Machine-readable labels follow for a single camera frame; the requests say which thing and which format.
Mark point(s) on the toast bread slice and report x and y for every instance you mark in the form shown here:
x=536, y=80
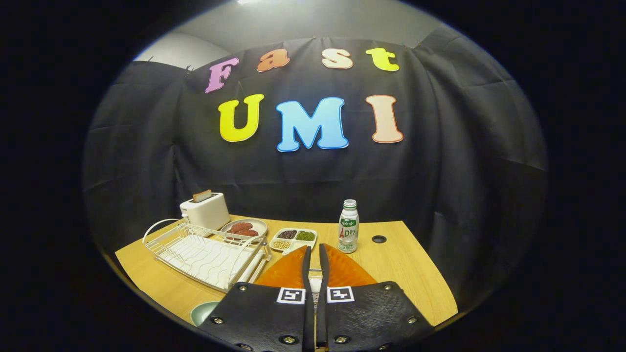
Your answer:
x=201, y=196

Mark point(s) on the black backdrop cloth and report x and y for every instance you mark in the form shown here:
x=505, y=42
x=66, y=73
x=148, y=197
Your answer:
x=440, y=171

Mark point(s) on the grey plate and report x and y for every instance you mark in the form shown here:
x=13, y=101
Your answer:
x=259, y=225

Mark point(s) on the white divided bean tray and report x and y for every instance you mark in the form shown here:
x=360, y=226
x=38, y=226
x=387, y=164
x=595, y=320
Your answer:
x=293, y=240

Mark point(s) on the white milk drink bottle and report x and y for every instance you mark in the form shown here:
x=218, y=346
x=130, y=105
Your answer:
x=348, y=230

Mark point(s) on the red meat piece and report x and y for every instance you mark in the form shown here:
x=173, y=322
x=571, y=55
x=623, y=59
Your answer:
x=248, y=233
x=239, y=227

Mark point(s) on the pale green plate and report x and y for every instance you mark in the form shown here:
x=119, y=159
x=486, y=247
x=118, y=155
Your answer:
x=201, y=313

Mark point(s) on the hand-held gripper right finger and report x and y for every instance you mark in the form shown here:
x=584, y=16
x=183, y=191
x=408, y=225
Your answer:
x=367, y=313

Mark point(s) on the white toaster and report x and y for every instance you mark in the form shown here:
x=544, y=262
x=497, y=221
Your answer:
x=205, y=215

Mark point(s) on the white drain tray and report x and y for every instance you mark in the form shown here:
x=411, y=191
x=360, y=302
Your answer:
x=210, y=261

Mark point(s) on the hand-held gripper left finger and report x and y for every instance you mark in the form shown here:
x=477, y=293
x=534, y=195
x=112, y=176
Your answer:
x=259, y=313

